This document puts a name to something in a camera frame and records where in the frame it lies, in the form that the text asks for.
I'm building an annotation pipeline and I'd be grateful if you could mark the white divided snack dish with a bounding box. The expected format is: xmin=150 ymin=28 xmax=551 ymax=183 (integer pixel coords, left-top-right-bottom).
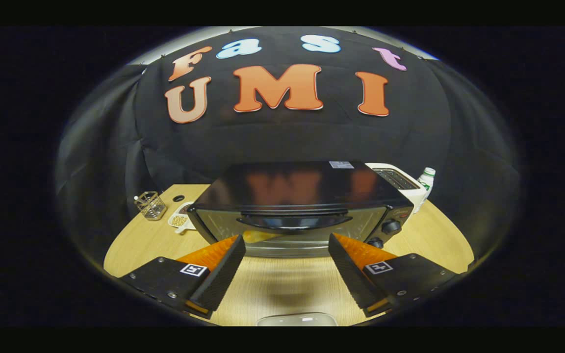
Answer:
xmin=168 ymin=201 xmax=197 ymax=234

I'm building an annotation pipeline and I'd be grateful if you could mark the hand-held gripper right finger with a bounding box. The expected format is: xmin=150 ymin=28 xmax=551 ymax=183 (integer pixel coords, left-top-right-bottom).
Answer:
xmin=328 ymin=233 xmax=460 ymax=317

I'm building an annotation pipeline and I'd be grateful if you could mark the white bottle green label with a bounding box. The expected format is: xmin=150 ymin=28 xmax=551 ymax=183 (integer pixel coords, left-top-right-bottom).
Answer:
xmin=417 ymin=168 xmax=436 ymax=197

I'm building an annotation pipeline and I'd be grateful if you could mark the golden croissant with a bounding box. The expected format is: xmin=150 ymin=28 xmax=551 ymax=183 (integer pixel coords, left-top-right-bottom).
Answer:
xmin=242 ymin=230 xmax=284 ymax=244

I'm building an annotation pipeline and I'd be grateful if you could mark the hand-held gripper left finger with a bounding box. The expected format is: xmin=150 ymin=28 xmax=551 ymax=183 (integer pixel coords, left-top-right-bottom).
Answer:
xmin=118 ymin=234 xmax=246 ymax=319

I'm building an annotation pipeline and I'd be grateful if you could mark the wire mesh holder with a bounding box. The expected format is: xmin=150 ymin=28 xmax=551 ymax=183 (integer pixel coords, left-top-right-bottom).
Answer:
xmin=134 ymin=191 xmax=167 ymax=221

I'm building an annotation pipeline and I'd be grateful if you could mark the white toaster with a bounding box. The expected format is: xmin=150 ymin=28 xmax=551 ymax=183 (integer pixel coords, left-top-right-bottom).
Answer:
xmin=366 ymin=163 xmax=428 ymax=214

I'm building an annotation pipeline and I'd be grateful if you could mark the black toaster oven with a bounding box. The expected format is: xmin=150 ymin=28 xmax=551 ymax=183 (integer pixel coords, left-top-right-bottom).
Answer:
xmin=188 ymin=161 xmax=414 ymax=259

